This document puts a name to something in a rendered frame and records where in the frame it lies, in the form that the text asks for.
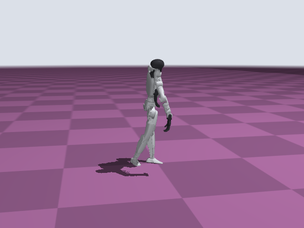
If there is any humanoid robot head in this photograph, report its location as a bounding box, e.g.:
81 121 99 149
149 59 164 78

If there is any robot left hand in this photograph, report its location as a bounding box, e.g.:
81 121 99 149
153 89 160 107

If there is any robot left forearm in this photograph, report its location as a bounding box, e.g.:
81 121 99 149
153 71 160 92

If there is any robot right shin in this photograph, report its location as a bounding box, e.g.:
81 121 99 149
133 134 148 160

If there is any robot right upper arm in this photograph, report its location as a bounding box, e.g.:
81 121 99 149
155 81 166 103

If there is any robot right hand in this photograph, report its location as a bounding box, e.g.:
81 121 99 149
164 114 172 132

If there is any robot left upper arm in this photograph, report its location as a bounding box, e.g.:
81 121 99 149
148 66 162 77

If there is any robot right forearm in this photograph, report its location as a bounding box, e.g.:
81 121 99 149
162 96 172 118

